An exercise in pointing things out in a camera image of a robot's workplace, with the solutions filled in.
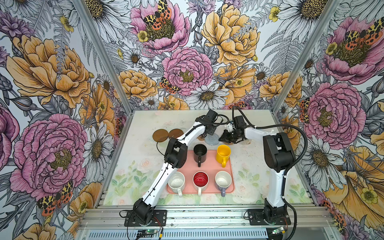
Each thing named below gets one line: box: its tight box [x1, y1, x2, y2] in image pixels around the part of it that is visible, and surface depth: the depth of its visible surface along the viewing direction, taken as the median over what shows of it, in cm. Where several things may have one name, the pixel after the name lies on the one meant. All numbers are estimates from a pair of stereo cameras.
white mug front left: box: [167, 171, 186, 198], surface depth 81 cm
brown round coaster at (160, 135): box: [152, 128, 169, 143], surface depth 110 cm
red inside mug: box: [192, 171, 210, 196], surface depth 82 cm
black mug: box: [193, 144, 208, 168], surface depth 92 cm
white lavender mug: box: [215, 170, 233, 197], surface depth 83 cm
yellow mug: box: [216, 144, 231, 168], surface depth 91 cm
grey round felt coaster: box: [204, 133, 220, 146], surface depth 105 cm
